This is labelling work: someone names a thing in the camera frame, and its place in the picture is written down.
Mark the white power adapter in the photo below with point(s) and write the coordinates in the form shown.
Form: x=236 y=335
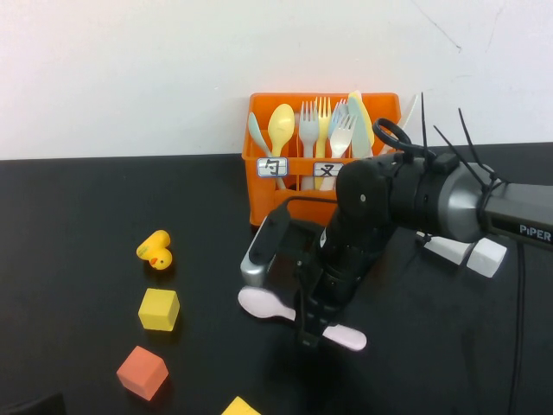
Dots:
x=449 y=253

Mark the orange plastic cutlery holder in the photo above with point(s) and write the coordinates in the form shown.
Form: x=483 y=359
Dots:
x=263 y=203

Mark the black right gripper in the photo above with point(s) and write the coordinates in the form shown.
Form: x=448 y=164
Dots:
x=341 y=276

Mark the pale pink plastic fork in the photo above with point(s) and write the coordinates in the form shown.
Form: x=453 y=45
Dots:
x=344 y=106

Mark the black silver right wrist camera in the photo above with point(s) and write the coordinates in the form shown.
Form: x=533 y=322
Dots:
x=263 y=242

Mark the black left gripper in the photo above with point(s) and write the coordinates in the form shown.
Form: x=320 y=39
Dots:
x=26 y=408

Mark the paper label for spoons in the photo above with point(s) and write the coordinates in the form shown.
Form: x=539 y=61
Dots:
x=272 y=167

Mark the grey plastic fork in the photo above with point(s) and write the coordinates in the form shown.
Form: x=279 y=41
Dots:
x=309 y=129

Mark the yellow plastic knife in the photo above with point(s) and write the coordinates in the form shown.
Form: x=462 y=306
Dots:
x=369 y=123

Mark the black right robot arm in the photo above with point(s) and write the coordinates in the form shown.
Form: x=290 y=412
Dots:
x=458 y=203

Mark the yellow plastic spoon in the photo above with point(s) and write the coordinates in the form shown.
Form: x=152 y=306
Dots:
x=281 y=123

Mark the white plastic fork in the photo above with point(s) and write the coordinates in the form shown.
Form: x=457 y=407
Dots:
x=341 y=138

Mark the yellow foam cube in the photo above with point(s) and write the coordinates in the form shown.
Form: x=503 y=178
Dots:
x=239 y=408
x=158 y=309

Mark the orange foam cube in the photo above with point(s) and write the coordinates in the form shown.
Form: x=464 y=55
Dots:
x=142 y=372

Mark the pale pink plastic spoon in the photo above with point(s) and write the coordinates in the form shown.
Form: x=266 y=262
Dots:
x=263 y=304

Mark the paper label for forks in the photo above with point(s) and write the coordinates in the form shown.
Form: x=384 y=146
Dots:
x=326 y=169

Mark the yellow plastic fork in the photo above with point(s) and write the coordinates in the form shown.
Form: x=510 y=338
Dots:
x=322 y=138

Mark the pale teal plastic spoon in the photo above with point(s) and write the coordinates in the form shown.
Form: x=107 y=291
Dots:
x=255 y=129

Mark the white plastic knife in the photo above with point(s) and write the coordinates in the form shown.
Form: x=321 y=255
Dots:
x=410 y=108

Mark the grey-green plastic knife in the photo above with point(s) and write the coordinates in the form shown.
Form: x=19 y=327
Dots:
x=360 y=138

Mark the light blue plastic fork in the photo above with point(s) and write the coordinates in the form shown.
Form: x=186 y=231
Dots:
x=332 y=123

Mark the yellow rubber duck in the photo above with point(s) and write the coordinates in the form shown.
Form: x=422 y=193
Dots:
x=157 y=253

